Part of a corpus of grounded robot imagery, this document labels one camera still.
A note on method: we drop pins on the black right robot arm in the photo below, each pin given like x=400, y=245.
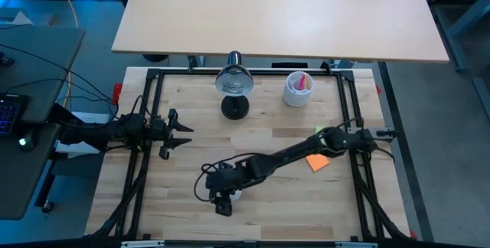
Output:
x=291, y=152

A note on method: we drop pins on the black computer mouse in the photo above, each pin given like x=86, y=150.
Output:
x=27, y=141

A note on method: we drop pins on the black round desk foot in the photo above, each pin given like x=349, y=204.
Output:
x=155, y=58

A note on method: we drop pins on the black gooseneck desk lamp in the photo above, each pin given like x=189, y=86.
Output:
x=233, y=83

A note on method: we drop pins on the small black desk device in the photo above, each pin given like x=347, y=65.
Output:
x=7, y=60

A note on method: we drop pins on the orange sticky note pad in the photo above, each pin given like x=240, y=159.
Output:
x=317, y=162

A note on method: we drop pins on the red plastic clip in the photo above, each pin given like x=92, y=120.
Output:
x=413, y=234
x=379, y=89
x=117, y=93

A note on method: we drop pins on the white printed box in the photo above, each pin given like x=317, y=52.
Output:
x=92, y=118

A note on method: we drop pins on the grey metal bench frame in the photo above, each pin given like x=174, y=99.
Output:
x=471, y=14

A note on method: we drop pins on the light wooden desk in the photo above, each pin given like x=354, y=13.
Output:
x=268, y=18

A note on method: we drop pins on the red pen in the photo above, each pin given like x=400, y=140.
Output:
x=302, y=81

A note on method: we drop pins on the black desk leg with caster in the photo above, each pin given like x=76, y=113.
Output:
x=46, y=186

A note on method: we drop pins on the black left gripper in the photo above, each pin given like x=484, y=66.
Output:
x=164, y=133

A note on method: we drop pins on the silver metal bracket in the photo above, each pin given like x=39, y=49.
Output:
x=356, y=245
x=143, y=244

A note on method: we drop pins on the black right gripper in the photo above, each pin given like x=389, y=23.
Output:
x=224, y=179

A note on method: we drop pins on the black aluminium table frame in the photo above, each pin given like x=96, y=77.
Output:
x=183, y=72

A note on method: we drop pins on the dark grey desk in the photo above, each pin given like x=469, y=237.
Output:
x=23, y=179

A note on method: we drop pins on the black backlit keyboard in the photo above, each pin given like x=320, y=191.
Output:
x=9, y=114

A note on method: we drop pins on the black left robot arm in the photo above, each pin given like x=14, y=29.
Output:
x=115, y=131

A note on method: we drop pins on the green sticky note pad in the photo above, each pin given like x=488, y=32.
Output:
x=319, y=129

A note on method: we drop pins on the white light bulb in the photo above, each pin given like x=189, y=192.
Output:
x=236, y=196

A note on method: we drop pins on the white textured pen cup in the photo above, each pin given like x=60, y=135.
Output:
x=296, y=96

